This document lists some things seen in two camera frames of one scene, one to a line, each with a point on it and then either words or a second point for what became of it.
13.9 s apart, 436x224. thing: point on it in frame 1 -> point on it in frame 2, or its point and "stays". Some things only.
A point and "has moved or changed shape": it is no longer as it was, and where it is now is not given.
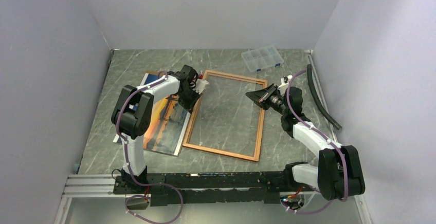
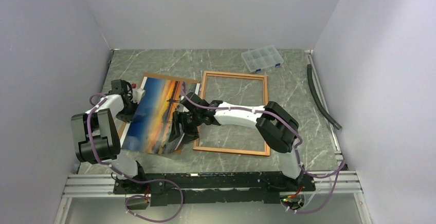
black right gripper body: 276,103 -> 189,122
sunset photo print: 170,117 stays
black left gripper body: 187,99 -> 126,114
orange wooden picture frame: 186,144 has moved or changed shape
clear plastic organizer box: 262,58 stays
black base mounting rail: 236,187 stays
